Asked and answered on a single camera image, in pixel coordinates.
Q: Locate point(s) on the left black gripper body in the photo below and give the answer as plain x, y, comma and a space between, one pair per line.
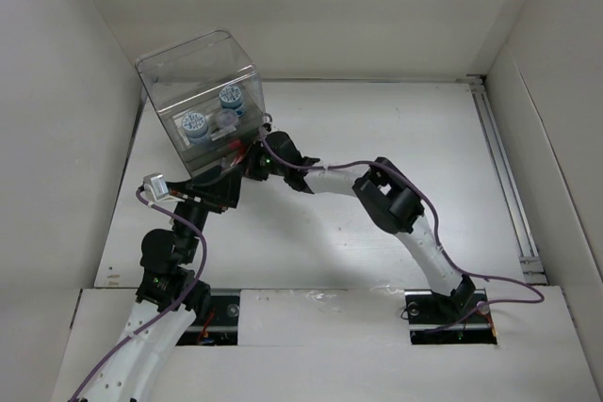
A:
198, 202

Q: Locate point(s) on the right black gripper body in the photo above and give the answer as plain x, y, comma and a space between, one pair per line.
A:
261, 164

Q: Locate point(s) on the pink capped marker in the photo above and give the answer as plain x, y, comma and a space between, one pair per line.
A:
234, 144

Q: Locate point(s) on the small dark glitter jar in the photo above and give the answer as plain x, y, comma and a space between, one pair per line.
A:
227, 119

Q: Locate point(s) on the blue slime jar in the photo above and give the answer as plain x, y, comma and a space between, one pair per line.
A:
232, 97
195, 127

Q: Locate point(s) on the clear acrylic drawer organizer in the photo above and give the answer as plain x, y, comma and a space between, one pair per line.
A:
188, 76

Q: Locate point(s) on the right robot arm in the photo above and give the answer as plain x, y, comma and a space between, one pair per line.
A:
393, 204

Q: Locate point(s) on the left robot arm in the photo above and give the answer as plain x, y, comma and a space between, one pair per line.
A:
171, 295

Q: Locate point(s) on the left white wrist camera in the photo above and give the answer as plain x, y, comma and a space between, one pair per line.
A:
155, 187

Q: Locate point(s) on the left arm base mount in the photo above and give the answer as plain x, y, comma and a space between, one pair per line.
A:
220, 326

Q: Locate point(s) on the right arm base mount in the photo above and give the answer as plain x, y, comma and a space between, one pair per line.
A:
429, 325

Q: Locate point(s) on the aluminium rail right side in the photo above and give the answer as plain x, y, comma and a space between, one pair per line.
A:
528, 255

